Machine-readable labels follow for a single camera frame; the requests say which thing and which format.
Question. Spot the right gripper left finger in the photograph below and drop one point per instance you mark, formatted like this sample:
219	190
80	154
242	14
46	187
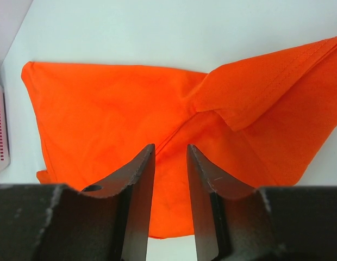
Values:
108	220

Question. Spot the white plastic basket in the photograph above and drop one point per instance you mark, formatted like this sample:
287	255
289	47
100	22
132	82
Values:
4	146

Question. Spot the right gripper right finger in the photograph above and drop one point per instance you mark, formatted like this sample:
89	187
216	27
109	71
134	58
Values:
229	216

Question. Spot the orange t shirt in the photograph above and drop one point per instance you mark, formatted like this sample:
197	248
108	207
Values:
261	119

